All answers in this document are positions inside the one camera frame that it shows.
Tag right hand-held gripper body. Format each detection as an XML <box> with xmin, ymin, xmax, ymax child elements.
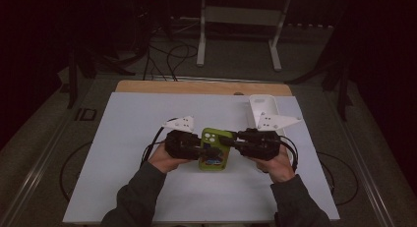
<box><xmin>236</xmin><ymin>112</ymin><xmax>303</xmax><ymax>161</ymax></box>

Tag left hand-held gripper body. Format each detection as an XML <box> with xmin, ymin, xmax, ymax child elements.
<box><xmin>161</xmin><ymin>115</ymin><xmax>203</xmax><ymax>161</ymax></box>

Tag green cartoon phone case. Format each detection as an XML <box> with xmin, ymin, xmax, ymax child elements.
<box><xmin>198</xmin><ymin>127</ymin><xmax>235</xmax><ymax>172</ymax></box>

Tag white rectangular tray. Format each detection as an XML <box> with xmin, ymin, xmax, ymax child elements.
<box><xmin>248</xmin><ymin>93</ymin><xmax>294</xmax><ymax>164</ymax></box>

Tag person's left hand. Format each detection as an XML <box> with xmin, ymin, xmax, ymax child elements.
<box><xmin>148</xmin><ymin>142</ymin><xmax>195</xmax><ymax>174</ymax></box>

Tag person's right hand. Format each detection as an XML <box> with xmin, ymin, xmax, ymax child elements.
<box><xmin>250</xmin><ymin>144</ymin><xmax>296</xmax><ymax>185</ymax></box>

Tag white table mat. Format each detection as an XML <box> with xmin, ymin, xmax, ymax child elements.
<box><xmin>62</xmin><ymin>91</ymin><xmax>341</xmax><ymax>223</ymax></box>

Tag black stand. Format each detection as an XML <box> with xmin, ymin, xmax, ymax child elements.
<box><xmin>284</xmin><ymin>53</ymin><xmax>354</xmax><ymax>122</ymax></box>
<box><xmin>66</xmin><ymin>39</ymin><xmax>136</xmax><ymax>110</ymax></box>

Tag white metal stand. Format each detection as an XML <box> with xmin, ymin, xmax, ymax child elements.
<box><xmin>196</xmin><ymin>0</ymin><xmax>293</xmax><ymax>73</ymax></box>

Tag black power strip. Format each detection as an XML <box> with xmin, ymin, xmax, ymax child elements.
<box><xmin>284</xmin><ymin>23</ymin><xmax>334</xmax><ymax>30</ymax></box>

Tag left hand-held gripper cable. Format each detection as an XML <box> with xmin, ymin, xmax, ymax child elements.
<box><xmin>140</xmin><ymin>117</ymin><xmax>179</xmax><ymax>169</ymax></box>

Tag hand-held gripper cable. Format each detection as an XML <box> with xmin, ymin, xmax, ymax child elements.
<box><xmin>140</xmin><ymin>117</ymin><xmax>179</xmax><ymax>169</ymax></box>
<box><xmin>278</xmin><ymin>135</ymin><xmax>300</xmax><ymax>173</ymax></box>

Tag right hand-held gripper cable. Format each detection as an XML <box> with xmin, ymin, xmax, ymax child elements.
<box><xmin>278</xmin><ymin>135</ymin><xmax>300</xmax><ymax>173</ymax></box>

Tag tangled black floor cables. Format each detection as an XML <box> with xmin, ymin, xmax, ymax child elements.
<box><xmin>143</xmin><ymin>42</ymin><xmax>200</xmax><ymax>83</ymax></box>

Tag black cable loop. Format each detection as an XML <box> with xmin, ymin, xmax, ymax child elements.
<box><xmin>316</xmin><ymin>150</ymin><xmax>360</xmax><ymax>207</ymax></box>
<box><xmin>59</xmin><ymin>141</ymin><xmax>94</xmax><ymax>202</ymax></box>

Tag metal floor rail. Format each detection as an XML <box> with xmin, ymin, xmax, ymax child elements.
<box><xmin>0</xmin><ymin>117</ymin><xmax>78</xmax><ymax>227</ymax></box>
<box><xmin>328</xmin><ymin>95</ymin><xmax>396</xmax><ymax>227</ymax></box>

